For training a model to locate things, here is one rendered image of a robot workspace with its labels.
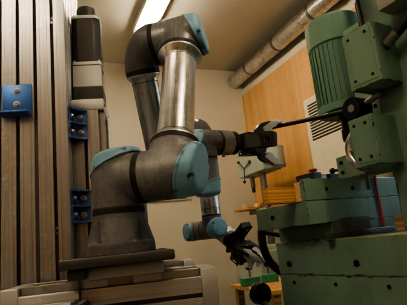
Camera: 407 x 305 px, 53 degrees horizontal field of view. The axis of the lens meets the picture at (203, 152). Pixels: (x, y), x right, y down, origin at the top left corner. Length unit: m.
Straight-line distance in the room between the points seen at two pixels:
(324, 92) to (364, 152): 0.33
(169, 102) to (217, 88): 3.69
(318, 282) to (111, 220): 0.57
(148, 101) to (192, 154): 0.36
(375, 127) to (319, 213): 0.25
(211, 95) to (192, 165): 3.75
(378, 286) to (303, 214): 0.23
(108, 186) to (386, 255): 0.62
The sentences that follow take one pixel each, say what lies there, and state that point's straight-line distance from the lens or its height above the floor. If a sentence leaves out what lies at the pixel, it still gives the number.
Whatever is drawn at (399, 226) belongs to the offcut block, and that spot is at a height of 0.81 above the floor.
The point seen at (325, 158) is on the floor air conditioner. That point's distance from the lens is 3.04.
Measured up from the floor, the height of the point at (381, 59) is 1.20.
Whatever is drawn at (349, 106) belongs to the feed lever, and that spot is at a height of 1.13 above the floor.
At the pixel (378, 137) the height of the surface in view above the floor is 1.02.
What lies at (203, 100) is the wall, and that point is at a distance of 4.51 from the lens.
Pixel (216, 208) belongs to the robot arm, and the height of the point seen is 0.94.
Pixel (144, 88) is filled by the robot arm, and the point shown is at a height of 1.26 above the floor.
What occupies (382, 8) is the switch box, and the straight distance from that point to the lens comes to 1.11.
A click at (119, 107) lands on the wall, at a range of 4.21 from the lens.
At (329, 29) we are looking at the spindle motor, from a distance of 1.34.
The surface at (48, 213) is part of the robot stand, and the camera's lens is 1.10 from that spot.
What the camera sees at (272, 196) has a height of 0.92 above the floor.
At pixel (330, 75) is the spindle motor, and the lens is 1.30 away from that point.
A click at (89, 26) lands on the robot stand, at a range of 1.33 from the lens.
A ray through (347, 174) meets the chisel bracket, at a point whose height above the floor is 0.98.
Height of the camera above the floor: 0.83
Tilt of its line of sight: 12 degrees up
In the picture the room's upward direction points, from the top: 6 degrees counter-clockwise
